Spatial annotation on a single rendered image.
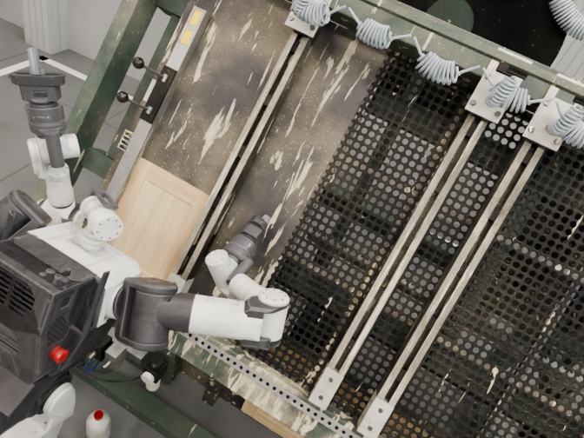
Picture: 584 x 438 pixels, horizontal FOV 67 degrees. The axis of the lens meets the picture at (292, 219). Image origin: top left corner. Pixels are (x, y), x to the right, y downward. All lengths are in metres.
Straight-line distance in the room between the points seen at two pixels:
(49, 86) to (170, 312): 0.65
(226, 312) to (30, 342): 0.41
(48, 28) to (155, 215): 3.62
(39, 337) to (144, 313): 0.21
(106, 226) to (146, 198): 0.56
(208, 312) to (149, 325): 0.13
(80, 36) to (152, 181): 3.62
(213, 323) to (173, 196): 0.66
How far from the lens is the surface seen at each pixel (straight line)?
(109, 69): 1.76
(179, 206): 1.58
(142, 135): 1.64
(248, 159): 1.46
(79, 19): 5.08
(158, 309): 1.06
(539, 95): 1.45
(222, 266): 1.26
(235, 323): 1.05
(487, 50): 1.28
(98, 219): 1.09
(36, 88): 1.33
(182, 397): 2.46
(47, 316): 1.03
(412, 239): 1.38
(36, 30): 5.17
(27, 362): 1.16
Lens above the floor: 2.20
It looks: 39 degrees down
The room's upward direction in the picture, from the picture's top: 21 degrees clockwise
